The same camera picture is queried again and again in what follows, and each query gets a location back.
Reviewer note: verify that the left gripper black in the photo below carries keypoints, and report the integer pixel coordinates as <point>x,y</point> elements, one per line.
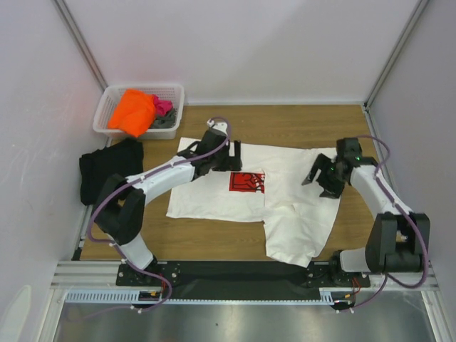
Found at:
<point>231,163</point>

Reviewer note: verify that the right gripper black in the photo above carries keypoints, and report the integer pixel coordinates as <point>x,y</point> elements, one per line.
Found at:
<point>328,174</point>

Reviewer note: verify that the white Coca-Cola t-shirt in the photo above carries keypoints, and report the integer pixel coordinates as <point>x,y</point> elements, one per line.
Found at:
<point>269,189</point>

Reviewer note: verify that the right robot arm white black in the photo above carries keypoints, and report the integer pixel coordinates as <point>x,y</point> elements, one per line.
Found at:
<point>397,246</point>

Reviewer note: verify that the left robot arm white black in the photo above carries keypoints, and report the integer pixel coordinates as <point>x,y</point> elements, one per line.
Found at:
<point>119,209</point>

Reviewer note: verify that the grey t-shirt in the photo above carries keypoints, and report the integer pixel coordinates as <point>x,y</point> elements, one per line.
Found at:
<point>166,121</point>

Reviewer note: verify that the white plastic basket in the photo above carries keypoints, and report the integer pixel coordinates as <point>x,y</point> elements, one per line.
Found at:
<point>172,92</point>

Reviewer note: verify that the pink t-shirt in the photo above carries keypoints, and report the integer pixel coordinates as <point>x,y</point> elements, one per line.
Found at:
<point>162,107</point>

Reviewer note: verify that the black folded t-shirt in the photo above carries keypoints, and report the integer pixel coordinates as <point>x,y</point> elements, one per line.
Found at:
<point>124,158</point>

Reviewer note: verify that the orange t-shirt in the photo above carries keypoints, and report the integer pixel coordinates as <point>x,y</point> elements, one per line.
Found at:
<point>134,113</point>

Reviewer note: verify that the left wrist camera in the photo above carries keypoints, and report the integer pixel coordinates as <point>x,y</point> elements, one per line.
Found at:
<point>218,125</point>

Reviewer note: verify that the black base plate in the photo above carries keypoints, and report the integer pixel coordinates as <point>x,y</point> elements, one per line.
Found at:
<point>255,280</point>

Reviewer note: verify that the white slotted cable duct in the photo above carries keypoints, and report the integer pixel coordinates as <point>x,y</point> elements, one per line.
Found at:
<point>100,296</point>

